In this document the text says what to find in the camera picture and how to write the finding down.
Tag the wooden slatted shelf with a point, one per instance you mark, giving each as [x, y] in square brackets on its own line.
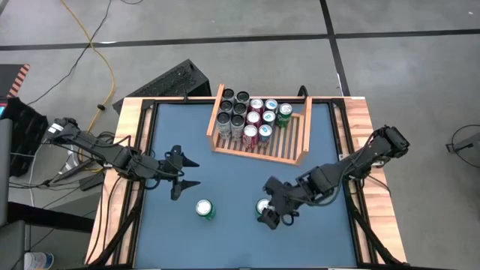
[216, 112]

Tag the green Sprite can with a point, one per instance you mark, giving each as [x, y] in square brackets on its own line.
[204, 207]
[285, 109]
[262, 204]

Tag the black metal table frame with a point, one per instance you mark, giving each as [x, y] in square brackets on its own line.
[147, 104]

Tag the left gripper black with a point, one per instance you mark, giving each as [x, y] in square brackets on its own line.
[170, 168]

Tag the black board with orange stripes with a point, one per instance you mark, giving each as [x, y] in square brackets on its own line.
[11, 77]

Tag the grey cabinet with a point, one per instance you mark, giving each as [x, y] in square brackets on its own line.
[4, 168]

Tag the black power brick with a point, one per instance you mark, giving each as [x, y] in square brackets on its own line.
[92, 182]

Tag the white and blue object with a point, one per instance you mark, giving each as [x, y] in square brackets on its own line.
[37, 261]

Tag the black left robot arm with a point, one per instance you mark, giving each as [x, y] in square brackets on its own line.
[112, 155]

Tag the red Coca-Cola can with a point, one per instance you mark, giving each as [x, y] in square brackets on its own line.
[253, 117]
[257, 104]
[250, 131]

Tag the black floor bar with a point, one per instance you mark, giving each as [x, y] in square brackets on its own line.
[45, 215]

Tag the white can with black lid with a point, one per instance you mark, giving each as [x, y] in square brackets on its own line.
[240, 108]
[243, 97]
[237, 122]
[224, 120]
[226, 106]
[228, 93]

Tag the blue silver Red Bull can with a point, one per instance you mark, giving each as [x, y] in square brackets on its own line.
[268, 117]
[264, 131]
[270, 104]

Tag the black fabric bag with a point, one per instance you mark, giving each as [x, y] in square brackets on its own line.
[26, 131]

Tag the black clamp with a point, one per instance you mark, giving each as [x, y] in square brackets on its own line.
[303, 92]

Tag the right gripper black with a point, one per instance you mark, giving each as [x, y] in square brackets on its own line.
[292, 197]

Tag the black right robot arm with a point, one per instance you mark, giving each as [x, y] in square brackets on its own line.
[356, 161]

